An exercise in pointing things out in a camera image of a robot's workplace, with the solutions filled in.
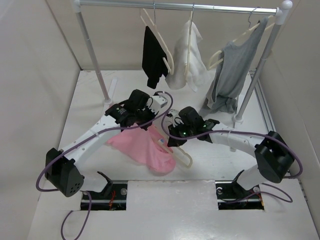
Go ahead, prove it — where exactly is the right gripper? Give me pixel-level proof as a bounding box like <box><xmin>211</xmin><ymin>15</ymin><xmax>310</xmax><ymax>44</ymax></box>
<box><xmin>167</xmin><ymin>120</ymin><xmax>196</xmax><ymax>146</ymax></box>

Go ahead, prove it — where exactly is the cream plastic hanger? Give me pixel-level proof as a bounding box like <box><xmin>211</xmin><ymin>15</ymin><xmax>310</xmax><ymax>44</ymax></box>
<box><xmin>151</xmin><ymin>120</ymin><xmax>193</xmax><ymax>169</ymax></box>

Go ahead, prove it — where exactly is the pink t shirt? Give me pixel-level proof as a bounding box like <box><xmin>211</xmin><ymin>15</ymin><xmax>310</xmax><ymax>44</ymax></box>
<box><xmin>106</xmin><ymin>125</ymin><xmax>176</xmax><ymax>174</ymax></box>

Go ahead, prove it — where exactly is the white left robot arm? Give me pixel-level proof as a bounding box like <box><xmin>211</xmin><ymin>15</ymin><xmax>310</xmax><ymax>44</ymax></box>
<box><xmin>44</xmin><ymin>89</ymin><xmax>168</xmax><ymax>199</ymax></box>

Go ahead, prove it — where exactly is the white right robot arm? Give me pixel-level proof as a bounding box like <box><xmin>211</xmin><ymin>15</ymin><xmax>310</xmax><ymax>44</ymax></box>
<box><xmin>166</xmin><ymin>106</ymin><xmax>295</xmax><ymax>201</ymax></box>

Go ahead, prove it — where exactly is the black shirt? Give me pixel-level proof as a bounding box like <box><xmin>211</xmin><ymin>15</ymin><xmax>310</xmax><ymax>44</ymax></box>
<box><xmin>142</xmin><ymin>26</ymin><xmax>168</xmax><ymax>89</ymax></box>

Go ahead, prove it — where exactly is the cream hanger with black shirt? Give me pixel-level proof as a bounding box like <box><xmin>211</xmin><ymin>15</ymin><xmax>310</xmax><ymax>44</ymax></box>
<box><xmin>139</xmin><ymin>1</ymin><xmax>175</xmax><ymax>75</ymax></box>

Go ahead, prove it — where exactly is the white shirt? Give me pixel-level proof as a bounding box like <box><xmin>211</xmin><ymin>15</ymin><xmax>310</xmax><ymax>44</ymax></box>
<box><xmin>165</xmin><ymin>21</ymin><xmax>209</xmax><ymax>92</ymax></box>

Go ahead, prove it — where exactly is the cream hanger with grey shirt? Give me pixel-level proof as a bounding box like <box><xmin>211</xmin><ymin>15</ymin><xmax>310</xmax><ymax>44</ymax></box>
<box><xmin>206</xmin><ymin>12</ymin><xmax>260</xmax><ymax>71</ymax></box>

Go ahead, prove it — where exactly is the cream hanger with white shirt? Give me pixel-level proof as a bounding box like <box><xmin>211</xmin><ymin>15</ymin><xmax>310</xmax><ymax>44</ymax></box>
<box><xmin>184</xmin><ymin>3</ymin><xmax>195</xmax><ymax>81</ymax></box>

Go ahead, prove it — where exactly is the grey tank top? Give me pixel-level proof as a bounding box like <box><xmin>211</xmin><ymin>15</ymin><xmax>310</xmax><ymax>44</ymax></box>
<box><xmin>199</xmin><ymin>17</ymin><xmax>269</xmax><ymax>117</ymax></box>

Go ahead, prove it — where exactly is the metal clothes rack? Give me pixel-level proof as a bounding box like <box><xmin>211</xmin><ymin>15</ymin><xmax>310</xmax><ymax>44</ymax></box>
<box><xmin>71</xmin><ymin>0</ymin><xmax>293</xmax><ymax>123</ymax></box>

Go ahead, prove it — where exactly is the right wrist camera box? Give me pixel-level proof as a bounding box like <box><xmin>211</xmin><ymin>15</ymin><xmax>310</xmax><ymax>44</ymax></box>
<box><xmin>166</xmin><ymin>109</ymin><xmax>181</xmax><ymax>124</ymax></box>

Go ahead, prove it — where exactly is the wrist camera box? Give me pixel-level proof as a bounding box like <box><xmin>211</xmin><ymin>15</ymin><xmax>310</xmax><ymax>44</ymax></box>
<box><xmin>149</xmin><ymin>94</ymin><xmax>168</xmax><ymax>113</ymax></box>
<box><xmin>166</xmin><ymin>109</ymin><xmax>181</xmax><ymax>124</ymax></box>

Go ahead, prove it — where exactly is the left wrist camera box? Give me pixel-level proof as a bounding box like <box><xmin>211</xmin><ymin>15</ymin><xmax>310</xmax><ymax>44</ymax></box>
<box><xmin>149</xmin><ymin>94</ymin><xmax>168</xmax><ymax>113</ymax></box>

